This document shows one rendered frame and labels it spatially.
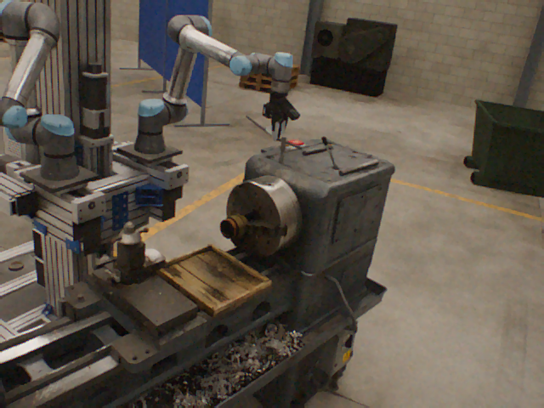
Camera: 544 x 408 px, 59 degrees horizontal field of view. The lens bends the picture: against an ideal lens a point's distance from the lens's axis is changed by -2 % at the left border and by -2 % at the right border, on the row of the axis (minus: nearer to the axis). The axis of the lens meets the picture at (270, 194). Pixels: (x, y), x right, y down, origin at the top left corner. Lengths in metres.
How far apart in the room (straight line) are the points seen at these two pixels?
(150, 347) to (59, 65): 1.21
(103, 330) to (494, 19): 10.70
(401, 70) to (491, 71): 1.92
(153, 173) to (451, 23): 9.90
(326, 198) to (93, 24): 1.21
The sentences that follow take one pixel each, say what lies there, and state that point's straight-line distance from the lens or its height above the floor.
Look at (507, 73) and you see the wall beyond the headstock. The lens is 11.68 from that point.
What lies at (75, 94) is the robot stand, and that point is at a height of 1.44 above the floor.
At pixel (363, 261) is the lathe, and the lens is 2.47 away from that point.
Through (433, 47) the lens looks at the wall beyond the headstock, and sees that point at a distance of 11.74.
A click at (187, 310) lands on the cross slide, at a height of 0.97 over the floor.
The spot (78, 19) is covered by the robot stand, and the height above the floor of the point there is 1.74.
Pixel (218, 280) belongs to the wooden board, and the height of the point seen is 0.89.
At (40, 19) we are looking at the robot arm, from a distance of 1.96.
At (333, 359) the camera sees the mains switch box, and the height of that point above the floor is 0.29.
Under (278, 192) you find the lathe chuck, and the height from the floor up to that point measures 1.22.
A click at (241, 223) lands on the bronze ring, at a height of 1.10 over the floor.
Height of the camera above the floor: 1.96
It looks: 23 degrees down
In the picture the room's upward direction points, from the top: 7 degrees clockwise
